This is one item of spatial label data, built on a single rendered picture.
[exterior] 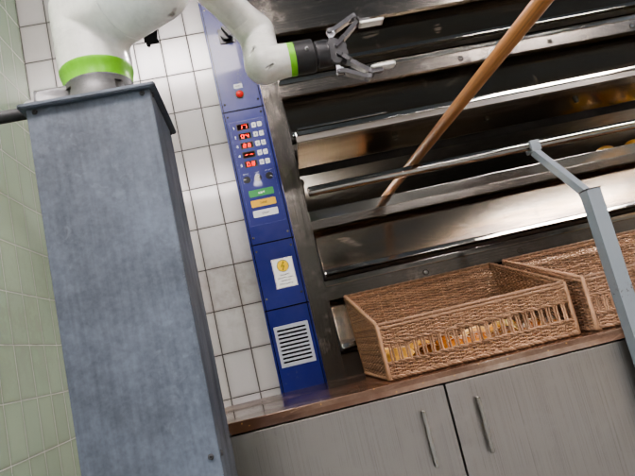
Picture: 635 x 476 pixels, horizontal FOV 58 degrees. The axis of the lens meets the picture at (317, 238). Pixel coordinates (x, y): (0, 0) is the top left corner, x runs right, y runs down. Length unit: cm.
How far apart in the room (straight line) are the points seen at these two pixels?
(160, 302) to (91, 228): 16
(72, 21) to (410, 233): 138
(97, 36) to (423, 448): 117
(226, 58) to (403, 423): 145
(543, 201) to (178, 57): 148
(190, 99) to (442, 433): 146
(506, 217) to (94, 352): 164
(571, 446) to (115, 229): 123
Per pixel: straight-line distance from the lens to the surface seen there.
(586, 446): 169
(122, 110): 101
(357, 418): 150
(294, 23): 237
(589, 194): 168
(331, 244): 208
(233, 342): 203
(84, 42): 112
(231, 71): 224
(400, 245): 209
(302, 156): 209
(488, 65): 125
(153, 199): 95
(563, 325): 172
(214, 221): 208
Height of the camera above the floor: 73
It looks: 10 degrees up
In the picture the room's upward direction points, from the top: 13 degrees counter-clockwise
